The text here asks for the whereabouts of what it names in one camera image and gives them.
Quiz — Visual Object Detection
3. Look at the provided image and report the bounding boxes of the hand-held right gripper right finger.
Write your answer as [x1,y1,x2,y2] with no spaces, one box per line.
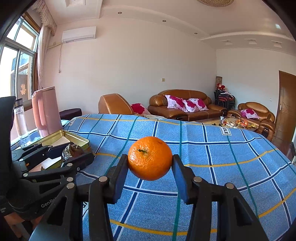
[171,154,263,241]

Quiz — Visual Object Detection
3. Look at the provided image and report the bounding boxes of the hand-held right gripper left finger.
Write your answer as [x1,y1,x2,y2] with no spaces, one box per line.
[29,154,129,241]

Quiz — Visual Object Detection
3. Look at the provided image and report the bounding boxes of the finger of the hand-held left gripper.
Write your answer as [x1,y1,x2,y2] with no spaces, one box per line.
[22,152,95,184]
[11,143,68,169]

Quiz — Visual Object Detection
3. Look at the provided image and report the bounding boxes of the brown water chestnut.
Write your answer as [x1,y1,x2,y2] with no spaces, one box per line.
[61,144,85,166]

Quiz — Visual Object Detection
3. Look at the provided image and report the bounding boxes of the gold tin box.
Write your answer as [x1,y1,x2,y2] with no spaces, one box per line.
[26,130,92,173]

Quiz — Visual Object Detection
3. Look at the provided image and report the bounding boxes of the large mandarin orange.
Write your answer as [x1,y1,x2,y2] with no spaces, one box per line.
[128,136,173,181]

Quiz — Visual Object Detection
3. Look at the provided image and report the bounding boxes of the clear water bottle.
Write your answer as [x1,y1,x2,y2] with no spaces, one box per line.
[13,98,31,147]

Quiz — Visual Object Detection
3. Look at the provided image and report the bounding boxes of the blue plaid tablecloth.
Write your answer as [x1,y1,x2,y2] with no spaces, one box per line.
[62,113,296,241]

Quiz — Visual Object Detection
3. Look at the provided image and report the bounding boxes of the pink electric kettle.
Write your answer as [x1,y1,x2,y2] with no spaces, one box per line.
[32,86,63,138]

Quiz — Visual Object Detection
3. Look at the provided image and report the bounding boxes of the coffee table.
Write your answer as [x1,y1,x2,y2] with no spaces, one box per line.
[196,116,259,132]

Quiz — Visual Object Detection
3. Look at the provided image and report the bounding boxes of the orange leather recliner chair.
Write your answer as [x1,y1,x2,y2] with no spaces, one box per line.
[98,93,134,115]

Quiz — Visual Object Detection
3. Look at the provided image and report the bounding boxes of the red pillow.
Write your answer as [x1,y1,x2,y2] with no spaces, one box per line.
[130,103,151,115]

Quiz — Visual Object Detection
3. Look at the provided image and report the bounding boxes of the pink floral pillow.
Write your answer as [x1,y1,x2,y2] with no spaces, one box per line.
[165,95,186,113]
[240,109,260,120]
[183,98,208,113]

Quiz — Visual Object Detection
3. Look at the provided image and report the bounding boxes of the brown leather sofa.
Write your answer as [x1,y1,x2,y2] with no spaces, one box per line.
[147,89,228,122]

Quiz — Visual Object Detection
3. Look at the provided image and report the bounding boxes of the plate of oranges and bananas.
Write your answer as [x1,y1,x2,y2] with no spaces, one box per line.
[233,119,257,129]

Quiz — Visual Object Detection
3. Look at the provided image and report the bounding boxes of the stacked black chairs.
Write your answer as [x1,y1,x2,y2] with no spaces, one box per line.
[214,89,236,110]

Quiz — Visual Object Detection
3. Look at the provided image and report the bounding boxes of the window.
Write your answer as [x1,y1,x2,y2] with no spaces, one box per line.
[0,15,40,102]

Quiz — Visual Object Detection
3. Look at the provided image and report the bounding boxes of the brown leather armchair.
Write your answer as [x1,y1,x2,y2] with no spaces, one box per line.
[228,102,275,142]

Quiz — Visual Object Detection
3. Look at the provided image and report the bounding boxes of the pink curtain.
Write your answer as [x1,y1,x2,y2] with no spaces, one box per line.
[30,0,57,90]

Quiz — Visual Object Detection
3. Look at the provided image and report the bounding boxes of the white air conditioner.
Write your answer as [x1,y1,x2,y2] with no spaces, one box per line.
[62,26,97,43]

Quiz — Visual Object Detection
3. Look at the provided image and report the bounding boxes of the brown wooden door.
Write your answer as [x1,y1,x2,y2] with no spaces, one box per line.
[274,70,296,143]

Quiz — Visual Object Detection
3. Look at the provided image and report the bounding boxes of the round gold ceiling lamp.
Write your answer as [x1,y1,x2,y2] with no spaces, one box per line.
[196,0,234,7]

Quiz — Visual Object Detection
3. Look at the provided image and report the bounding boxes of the air conditioner cable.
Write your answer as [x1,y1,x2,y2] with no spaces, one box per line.
[58,43,63,73]

